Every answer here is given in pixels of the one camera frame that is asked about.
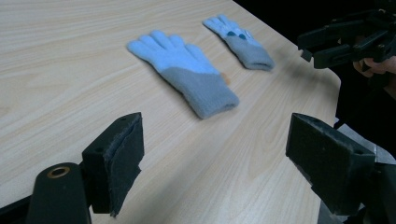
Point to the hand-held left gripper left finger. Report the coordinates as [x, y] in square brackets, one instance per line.
[121, 161]

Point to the plain blue knit glove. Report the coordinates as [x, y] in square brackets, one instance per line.
[186, 68]

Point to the blue knit glove with dots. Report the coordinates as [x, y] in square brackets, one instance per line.
[249, 49]

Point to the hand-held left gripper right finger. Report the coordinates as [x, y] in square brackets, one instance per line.
[330, 161]

